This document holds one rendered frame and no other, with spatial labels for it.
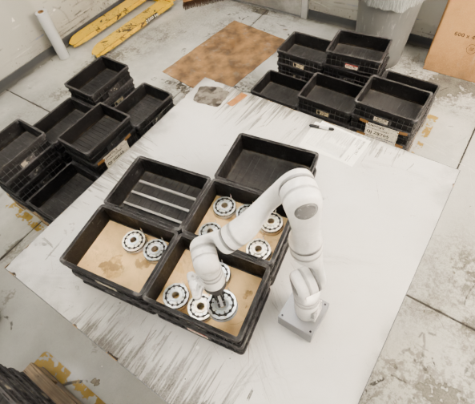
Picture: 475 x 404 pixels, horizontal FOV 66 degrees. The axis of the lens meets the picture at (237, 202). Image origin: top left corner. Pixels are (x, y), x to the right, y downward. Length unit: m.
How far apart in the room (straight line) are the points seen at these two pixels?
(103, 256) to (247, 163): 0.79
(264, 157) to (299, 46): 1.69
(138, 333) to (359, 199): 1.17
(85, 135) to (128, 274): 1.38
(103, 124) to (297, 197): 2.12
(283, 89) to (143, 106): 1.11
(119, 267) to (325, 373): 0.91
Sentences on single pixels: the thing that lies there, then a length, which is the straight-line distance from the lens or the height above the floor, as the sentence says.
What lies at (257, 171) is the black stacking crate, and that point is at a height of 0.83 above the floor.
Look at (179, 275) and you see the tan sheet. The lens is 1.54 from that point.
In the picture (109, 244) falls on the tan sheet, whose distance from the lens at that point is 1.71.
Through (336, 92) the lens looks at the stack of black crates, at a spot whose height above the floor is 0.38.
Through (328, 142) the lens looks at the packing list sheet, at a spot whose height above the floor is 0.70.
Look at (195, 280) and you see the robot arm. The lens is 1.15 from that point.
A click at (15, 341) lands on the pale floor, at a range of 2.76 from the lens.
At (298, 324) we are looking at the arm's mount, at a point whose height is 0.79.
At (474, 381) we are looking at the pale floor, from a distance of 2.46.
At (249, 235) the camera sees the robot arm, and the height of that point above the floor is 1.41.
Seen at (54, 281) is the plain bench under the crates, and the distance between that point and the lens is 1.90.
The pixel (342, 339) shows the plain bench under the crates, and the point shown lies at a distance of 1.57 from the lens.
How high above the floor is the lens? 2.20
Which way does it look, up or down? 55 degrees down
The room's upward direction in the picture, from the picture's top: 9 degrees counter-clockwise
